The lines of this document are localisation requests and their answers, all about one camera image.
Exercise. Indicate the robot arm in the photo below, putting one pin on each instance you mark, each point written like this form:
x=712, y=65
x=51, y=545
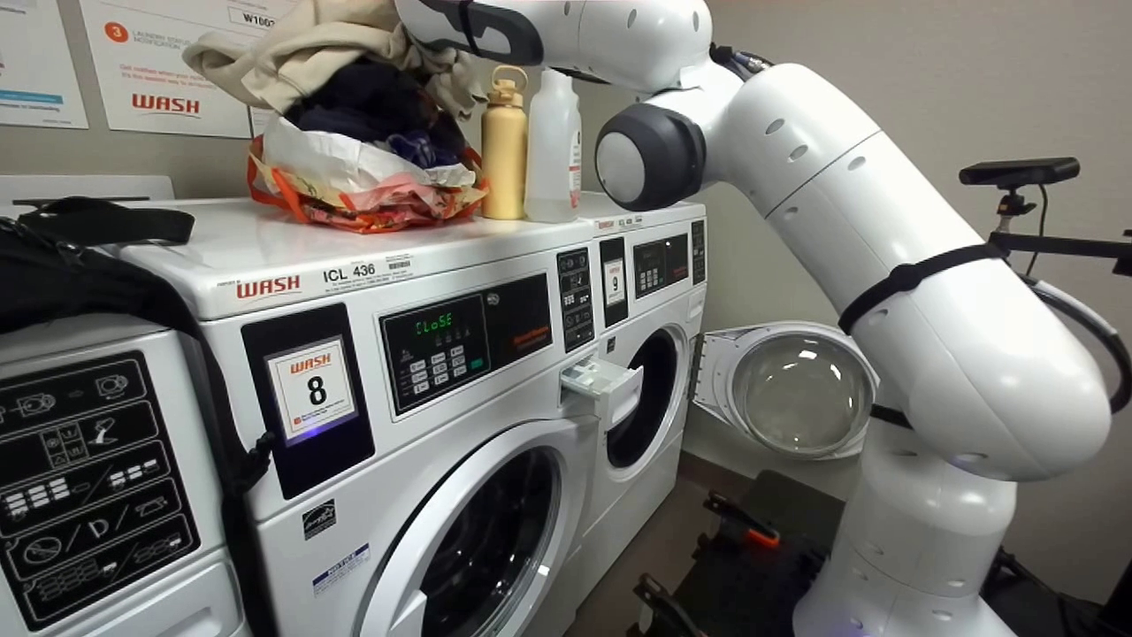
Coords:
x=884, y=221

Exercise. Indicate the pile of dark clothes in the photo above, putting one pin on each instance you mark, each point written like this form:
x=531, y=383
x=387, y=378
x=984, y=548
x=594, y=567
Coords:
x=371, y=102

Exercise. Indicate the cream white jacket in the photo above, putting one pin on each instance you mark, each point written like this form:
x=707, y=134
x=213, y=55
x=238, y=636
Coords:
x=301, y=53

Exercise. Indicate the white detergent drawer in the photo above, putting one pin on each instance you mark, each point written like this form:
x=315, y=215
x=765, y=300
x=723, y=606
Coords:
x=601, y=385

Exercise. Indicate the translucent white plastic bottle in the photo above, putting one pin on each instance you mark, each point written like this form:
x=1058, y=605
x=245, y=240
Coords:
x=552, y=150

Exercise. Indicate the gold metal bottle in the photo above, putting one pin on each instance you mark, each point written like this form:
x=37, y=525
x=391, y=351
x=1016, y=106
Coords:
x=503, y=150

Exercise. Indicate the white washing machine number nine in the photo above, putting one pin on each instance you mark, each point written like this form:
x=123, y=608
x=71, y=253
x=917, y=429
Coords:
x=654, y=495

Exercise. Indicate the washing machine round door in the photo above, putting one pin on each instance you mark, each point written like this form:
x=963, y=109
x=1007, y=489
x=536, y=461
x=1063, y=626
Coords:
x=796, y=394
x=482, y=548

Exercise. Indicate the white and orange plastic bag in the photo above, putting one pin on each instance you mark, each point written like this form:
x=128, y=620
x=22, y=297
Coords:
x=354, y=181

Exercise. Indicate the orange and black clamp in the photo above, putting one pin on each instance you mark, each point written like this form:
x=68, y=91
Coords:
x=741, y=524

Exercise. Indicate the white washing machine number eight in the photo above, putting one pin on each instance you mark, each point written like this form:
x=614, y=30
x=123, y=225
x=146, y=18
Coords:
x=292, y=442

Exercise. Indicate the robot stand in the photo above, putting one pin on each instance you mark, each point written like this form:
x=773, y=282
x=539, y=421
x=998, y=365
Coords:
x=769, y=584

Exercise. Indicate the white machine with pictogram panel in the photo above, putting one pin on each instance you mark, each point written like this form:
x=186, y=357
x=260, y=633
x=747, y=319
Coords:
x=97, y=487

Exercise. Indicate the wall poster with red logo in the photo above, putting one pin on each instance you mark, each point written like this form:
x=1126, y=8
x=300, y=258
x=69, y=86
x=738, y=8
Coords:
x=168, y=62

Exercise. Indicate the camera on mount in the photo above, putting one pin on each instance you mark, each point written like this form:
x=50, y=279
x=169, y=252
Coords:
x=1017, y=172

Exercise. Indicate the wall poster with blue stripe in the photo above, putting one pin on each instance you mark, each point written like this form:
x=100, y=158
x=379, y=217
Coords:
x=35, y=62

